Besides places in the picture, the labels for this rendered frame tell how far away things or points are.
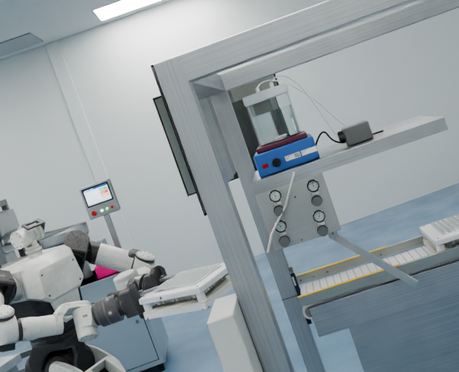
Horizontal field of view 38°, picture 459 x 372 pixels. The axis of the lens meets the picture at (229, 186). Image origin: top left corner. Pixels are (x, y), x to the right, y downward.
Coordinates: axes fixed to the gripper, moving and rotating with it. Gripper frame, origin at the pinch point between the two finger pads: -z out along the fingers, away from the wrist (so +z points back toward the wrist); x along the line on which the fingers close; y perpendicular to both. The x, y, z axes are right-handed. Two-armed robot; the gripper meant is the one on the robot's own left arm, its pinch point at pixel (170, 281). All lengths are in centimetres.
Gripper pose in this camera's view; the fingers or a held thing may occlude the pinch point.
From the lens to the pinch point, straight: 231.9
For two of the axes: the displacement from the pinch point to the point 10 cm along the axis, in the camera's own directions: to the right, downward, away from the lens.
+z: -7.4, 2.2, 6.4
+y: -5.8, 2.8, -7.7
